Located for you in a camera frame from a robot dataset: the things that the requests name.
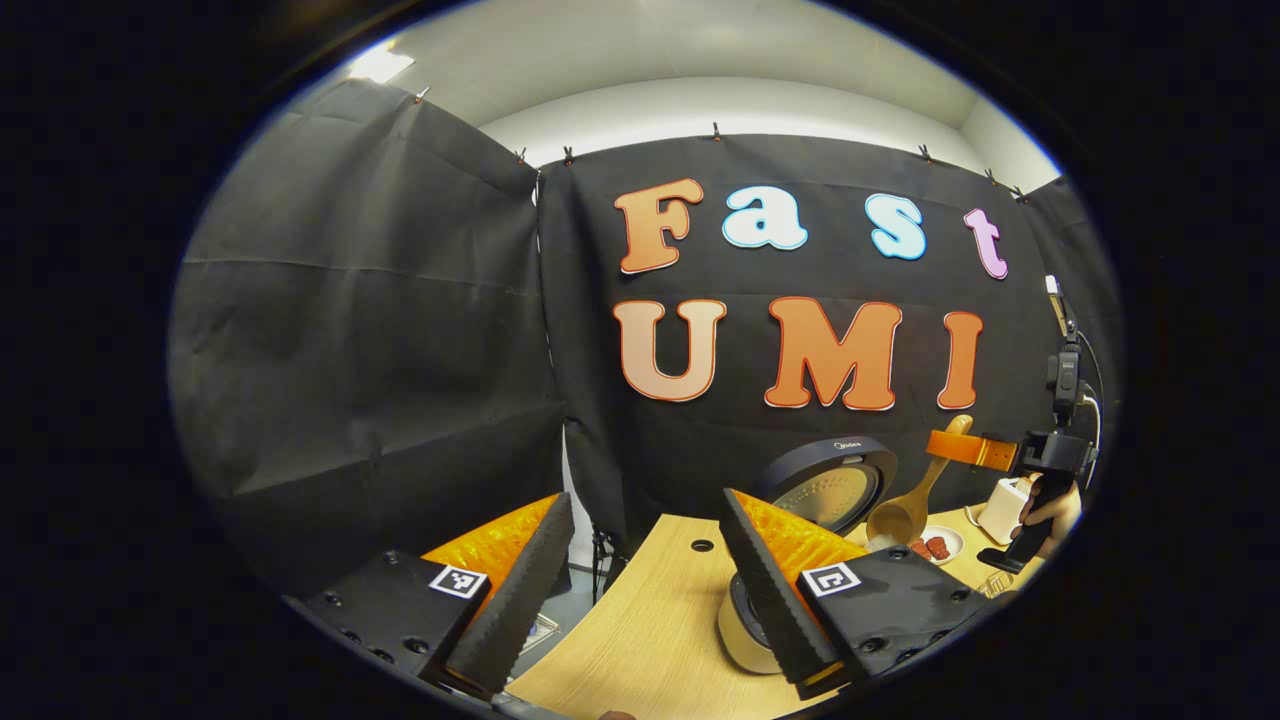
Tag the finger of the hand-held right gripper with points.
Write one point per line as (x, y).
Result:
(970, 450)

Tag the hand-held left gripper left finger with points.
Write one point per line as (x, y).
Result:
(525, 600)

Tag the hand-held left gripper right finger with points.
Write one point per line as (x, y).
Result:
(768, 600)

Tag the wooden spoon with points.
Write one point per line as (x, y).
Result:
(895, 520)

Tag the dark grey rice cooker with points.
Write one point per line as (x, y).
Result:
(825, 485)

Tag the cream white toaster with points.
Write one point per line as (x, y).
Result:
(1000, 510)

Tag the black tripod stand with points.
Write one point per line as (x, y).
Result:
(605, 560)

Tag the white round plate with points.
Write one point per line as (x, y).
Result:
(955, 545)

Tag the black backdrop cloth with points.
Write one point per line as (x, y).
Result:
(400, 350)

